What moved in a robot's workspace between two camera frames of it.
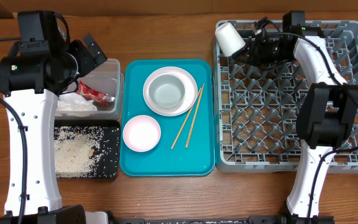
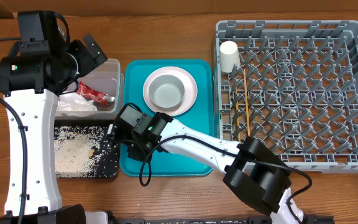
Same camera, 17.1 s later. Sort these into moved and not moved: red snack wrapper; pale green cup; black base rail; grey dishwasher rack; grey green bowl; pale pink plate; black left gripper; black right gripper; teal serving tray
Moved: pale green cup; black right gripper
Not moved: red snack wrapper; black left gripper; pale pink plate; grey green bowl; grey dishwasher rack; black base rail; teal serving tray
